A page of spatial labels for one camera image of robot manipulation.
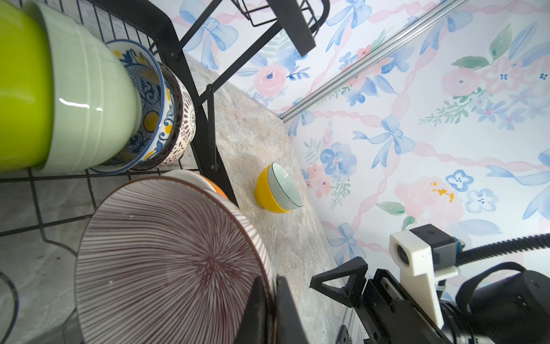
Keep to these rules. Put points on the teal striped bowl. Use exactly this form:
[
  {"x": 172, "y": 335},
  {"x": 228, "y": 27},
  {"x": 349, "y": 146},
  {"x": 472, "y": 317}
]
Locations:
[{"x": 283, "y": 189}]

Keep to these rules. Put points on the white maroon patterned bowl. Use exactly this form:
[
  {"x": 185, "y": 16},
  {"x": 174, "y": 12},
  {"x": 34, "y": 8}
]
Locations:
[{"x": 183, "y": 130}]

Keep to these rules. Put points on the orange white bowl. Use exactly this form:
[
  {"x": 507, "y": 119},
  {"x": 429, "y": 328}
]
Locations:
[{"x": 197, "y": 180}]

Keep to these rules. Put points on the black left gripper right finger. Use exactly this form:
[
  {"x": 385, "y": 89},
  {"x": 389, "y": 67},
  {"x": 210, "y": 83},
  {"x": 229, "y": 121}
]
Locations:
[{"x": 289, "y": 328}]

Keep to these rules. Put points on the pink striped bowl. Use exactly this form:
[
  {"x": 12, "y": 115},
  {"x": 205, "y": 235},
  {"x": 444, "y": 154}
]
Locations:
[{"x": 164, "y": 261}]

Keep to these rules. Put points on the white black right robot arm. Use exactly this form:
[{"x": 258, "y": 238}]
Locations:
[{"x": 505, "y": 304}]

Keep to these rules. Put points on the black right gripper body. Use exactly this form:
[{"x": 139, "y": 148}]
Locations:
[{"x": 394, "y": 311}]

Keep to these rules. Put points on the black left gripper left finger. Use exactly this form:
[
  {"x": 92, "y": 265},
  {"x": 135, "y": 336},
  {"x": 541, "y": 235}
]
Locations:
[{"x": 253, "y": 327}]

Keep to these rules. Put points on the blue yellow patterned bowl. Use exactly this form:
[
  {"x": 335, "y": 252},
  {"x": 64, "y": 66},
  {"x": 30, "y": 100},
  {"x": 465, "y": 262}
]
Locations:
[{"x": 156, "y": 117}]

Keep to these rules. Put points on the lime green bowl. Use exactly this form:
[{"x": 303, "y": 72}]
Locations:
[{"x": 27, "y": 108}]

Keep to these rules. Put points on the aluminium corner post right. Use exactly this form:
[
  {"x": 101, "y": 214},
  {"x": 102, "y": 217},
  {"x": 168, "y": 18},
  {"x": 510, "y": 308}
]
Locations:
[{"x": 429, "y": 20}]

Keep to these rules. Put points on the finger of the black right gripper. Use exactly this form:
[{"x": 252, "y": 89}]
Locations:
[{"x": 344, "y": 284}]

